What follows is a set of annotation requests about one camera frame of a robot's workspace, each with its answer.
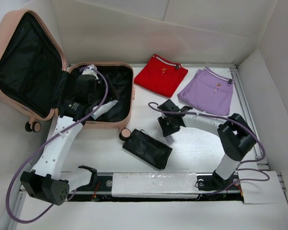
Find white plastic packet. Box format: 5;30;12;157
91;100;118;120

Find black fabric pouch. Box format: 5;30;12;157
122;129;172;170

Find purple shorts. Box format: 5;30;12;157
178;67;234;116

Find red shorts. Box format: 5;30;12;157
134;54;188;98

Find pink hard-shell suitcase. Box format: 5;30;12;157
0;10;134;132

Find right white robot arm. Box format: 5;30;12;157
157;99;256;191

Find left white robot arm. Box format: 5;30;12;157
20;70;108;206

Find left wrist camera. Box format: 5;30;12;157
80;64;98;79

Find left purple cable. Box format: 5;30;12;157
5;64;109;223

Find purple cable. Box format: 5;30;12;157
147;102;271;196
5;64;109;223

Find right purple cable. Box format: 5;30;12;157
147;102;271;196

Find white padded base rail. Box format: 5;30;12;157
111;172;199;198

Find aluminium frame rail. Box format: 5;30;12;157
229;65;286;194

